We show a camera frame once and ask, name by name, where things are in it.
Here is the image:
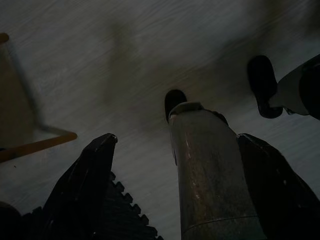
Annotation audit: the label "silver robot left leg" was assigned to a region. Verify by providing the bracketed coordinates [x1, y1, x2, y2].
[164, 89, 268, 240]

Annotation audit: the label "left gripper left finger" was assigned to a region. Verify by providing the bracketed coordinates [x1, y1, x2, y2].
[24, 133, 118, 240]

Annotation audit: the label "white plastic chair wooden legs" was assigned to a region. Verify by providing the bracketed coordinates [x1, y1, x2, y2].
[0, 32, 78, 163]

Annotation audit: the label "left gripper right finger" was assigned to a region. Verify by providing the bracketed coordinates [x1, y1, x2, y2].
[236, 133, 320, 240]

